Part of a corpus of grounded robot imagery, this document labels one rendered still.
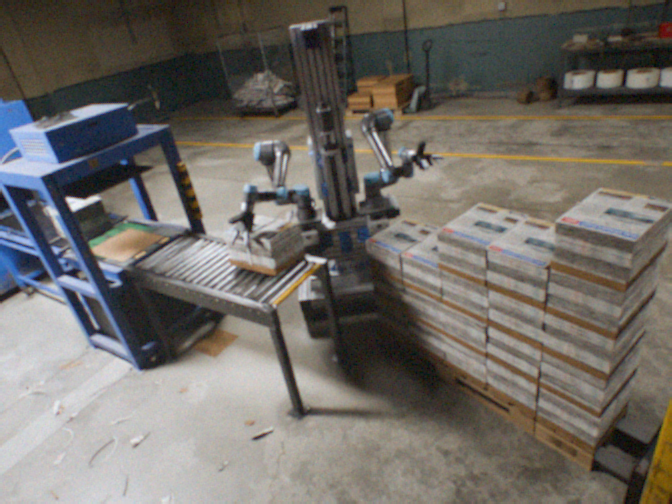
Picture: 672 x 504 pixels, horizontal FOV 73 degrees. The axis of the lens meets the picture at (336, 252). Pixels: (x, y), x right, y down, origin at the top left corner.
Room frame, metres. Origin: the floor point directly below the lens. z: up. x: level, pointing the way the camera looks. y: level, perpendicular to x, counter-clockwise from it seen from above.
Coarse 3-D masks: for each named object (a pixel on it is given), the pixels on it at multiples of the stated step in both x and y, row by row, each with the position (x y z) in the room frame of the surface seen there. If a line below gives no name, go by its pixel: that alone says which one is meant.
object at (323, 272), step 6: (180, 234) 3.15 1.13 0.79; (186, 234) 3.12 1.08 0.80; (192, 234) 3.10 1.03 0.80; (198, 234) 3.08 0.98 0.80; (210, 240) 2.95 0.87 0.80; (216, 240) 2.92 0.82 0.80; (222, 240) 2.91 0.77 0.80; (306, 258) 2.44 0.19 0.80; (312, 258) 2.42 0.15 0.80; (318, 258) 2.41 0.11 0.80; (324, 264) 2.35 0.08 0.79; (318, 270) 2.37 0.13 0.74; (324, 270) 2.34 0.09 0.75; (312, 276) 2.41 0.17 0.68; (318, 276) 2.37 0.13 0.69; (324, 276) 2.35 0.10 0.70
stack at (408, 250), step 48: (384, 240) 2.43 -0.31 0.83; (432, 240) 2.32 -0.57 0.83; (384, 288) 2.37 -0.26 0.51; (432, 288) 2.05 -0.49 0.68; (480, 288) 1.80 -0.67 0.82; (384, 336) 2.43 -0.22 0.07; (432, 336) 2.07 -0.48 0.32; (480, 336) 1.79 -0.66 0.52; (528, 336) 1.58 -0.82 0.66; (528, 384) 1.56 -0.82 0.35; (528, 432) 1.54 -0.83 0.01
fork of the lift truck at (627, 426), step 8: (616, 424) 1.45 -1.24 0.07; (624, 424) 1.44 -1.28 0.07; (632, 424) 1.43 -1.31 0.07; (616, 432) 1.42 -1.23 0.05; (624, 432) 1.40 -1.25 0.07; (632, 432) 1.39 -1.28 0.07; (640, 432) 1.38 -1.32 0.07; (648, 432) 1.38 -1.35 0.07; (632, 440) 1.36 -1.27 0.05; (640, 440) 1.34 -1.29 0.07; (648, 440) 1.34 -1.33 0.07
